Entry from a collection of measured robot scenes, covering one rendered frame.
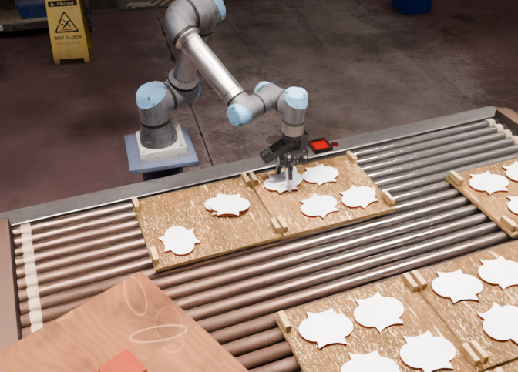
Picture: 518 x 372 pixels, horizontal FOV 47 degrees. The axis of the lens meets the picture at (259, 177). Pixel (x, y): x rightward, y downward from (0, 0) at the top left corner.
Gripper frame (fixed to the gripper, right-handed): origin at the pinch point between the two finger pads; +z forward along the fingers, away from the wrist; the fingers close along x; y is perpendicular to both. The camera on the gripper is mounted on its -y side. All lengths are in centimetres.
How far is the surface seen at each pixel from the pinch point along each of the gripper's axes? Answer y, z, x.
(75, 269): -73, 7, -16
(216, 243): -30.8, 2.5, -21.8
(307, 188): 7.3, 0.5, -5.2
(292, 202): -0.7, 0.9, -11.0
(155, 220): -46.3, 3.5, -4.0
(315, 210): 4.2, -0.4, -18.7
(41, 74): -74, 100, 333
